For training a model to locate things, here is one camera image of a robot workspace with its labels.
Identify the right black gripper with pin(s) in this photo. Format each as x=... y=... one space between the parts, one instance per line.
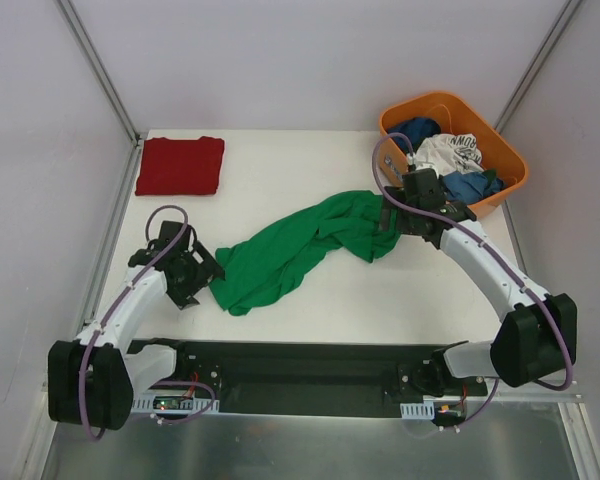
x=393 y=220

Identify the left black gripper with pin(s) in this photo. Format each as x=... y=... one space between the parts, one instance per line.
x=200 y=277

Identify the green t-shirt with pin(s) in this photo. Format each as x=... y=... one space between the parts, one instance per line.
x=274 y=262

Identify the orange plastic basket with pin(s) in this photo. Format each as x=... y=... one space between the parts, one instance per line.
x=455 y=116

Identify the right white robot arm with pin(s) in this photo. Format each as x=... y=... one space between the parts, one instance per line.
x=536 y=340

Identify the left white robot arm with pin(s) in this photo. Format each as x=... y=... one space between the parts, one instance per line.
x=94 y=378

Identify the white printed t-shirt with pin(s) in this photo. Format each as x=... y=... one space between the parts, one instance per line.
x=448 y=153

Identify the dark blue t-shirt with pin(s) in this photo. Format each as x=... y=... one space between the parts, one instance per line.
x=417 y=130

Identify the folded red t-shirt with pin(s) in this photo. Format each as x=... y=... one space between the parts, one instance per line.
x=180 y=167

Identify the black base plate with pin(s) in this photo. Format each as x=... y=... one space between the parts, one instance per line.
x=369 y=381

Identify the left white cable duct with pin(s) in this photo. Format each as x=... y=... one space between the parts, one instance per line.
x=172 y=405

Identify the white cable duct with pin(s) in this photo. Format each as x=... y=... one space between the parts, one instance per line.
x=172 y=405
x=424 y=411

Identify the right white cable duct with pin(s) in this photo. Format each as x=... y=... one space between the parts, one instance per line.
x=424 y=411

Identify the aluminium frame rail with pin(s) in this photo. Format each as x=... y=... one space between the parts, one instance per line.
x=529 y=393

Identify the left aluminium post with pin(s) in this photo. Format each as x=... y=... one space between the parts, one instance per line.
x=78 y=30

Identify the aluminium post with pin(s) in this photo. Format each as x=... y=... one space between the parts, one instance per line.
x=559 y=26
x=78 y=30

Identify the right aluminium post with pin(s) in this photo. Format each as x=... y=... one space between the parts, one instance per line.
x=559 y=26

